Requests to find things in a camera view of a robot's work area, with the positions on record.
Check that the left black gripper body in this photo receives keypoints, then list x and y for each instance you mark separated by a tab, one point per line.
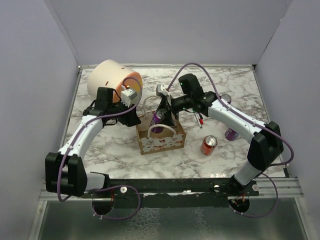
125	118

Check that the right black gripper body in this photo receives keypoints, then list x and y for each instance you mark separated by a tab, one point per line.
168	109

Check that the purple fanta can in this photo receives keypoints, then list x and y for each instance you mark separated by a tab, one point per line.
157	117
227	98
231	135

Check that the orange red soda can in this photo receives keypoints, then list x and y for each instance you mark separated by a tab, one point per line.
208	145

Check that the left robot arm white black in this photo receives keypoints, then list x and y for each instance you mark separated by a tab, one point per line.
65	173

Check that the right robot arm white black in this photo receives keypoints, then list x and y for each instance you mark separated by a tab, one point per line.
263	138

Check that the green capped marker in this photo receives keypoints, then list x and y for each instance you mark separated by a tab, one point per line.
198	120

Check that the red capped marker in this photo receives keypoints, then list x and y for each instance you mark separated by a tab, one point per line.
201	118

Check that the cream cylindrical drawer box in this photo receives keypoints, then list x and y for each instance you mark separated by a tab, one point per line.
109	79

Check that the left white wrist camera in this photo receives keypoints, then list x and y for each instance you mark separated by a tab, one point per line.
129	97

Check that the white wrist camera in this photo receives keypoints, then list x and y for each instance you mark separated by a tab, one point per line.
161	91
129	97

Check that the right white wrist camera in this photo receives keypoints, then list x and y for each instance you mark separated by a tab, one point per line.
161	91

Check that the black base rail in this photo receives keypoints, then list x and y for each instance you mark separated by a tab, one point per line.
168	192

